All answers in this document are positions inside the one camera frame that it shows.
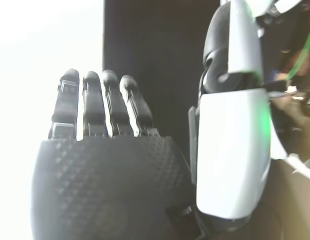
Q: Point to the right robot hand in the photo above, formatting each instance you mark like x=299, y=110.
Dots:
x=107, y=187

